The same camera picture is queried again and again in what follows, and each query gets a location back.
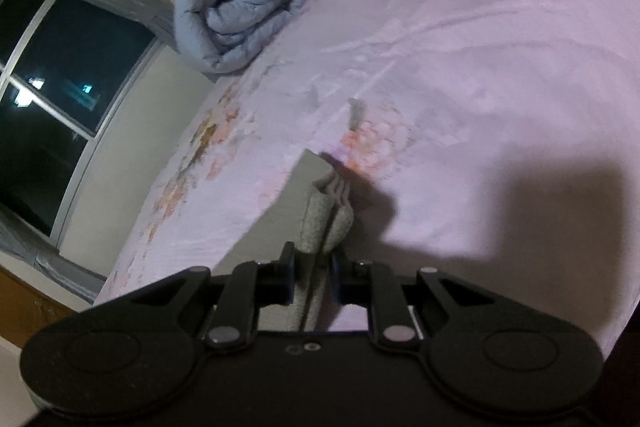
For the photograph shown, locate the grey pants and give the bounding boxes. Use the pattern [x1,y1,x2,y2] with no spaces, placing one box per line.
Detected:
[214,150,354,332]

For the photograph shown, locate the brown wooden door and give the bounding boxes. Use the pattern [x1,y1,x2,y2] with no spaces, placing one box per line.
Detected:
[0,268,75,349]

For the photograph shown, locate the dark glass window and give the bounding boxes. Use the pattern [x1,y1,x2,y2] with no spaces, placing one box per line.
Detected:
[1,0,157,244]

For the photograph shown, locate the pink floral bed sheet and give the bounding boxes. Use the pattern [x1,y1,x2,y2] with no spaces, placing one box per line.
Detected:
[99,0,639,353]

